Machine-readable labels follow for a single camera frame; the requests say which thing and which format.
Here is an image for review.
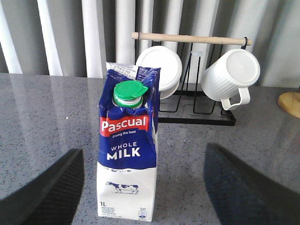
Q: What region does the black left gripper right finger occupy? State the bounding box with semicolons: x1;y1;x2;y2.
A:
203;142;300;225

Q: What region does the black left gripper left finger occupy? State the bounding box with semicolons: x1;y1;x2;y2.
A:
0;149;84;225

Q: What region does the Pascual whole milk carton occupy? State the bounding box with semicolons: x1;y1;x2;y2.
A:
97;62;160;221

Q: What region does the wooden mug tree stand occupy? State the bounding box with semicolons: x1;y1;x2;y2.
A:
277;92;300;118

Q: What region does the white mug bottom facing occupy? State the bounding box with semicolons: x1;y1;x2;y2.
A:
136;45;182;99

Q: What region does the black wire mug rack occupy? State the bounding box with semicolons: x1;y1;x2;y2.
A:
132;31;252;126

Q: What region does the white ribbed mug with handle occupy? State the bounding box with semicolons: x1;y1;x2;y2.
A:
200;49;260;111

